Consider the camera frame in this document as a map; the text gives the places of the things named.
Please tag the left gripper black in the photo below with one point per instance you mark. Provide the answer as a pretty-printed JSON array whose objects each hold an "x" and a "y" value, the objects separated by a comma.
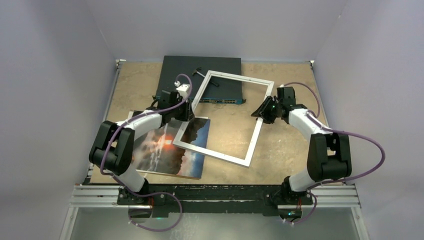
[{"x": 188, "y": 114}]

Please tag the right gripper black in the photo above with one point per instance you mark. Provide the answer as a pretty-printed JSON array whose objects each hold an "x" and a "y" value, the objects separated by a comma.
[{"x": 262, "y": 111}]

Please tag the landscape photo print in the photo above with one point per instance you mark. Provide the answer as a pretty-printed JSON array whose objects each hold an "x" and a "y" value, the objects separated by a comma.
[{"x": 154, "y": 152}]

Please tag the white picture frame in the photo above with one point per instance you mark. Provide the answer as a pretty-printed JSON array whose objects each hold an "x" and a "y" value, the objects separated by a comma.
[{"x": 234, "y": 133}]

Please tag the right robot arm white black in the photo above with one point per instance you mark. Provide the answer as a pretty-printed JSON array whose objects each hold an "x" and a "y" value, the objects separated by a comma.
[{"x": 329, "y": 154}]

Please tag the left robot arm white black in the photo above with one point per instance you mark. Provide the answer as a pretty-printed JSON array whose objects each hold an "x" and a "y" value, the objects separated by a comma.
[{"x": 113, "y": 147}]

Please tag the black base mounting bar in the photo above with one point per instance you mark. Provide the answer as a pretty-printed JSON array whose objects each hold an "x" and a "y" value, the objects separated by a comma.
[{"x": 264, "y": 199}]

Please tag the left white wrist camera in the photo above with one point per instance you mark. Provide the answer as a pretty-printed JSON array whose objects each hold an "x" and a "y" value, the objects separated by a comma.
[{"x": 182, "y": 88}]

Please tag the small black-handled hammer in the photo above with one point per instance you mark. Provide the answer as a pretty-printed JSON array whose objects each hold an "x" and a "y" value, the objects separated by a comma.
[{"x": 197, "y": 72}]

